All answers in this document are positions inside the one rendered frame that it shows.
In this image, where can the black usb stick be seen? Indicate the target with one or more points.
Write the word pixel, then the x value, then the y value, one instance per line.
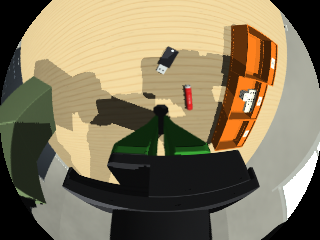
pixel 167 59

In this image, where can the orange bin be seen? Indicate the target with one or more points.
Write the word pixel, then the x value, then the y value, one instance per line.
pixel 252 63

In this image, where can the white domino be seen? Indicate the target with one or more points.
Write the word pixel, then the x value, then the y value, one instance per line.
pixel 248 105

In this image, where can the white die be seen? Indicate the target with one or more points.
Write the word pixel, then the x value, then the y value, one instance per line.
pixel 244 95

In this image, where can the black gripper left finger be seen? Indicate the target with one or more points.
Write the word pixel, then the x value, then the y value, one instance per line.
pixel 140 141

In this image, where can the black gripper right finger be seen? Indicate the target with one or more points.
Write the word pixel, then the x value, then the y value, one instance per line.
pixel 180 141

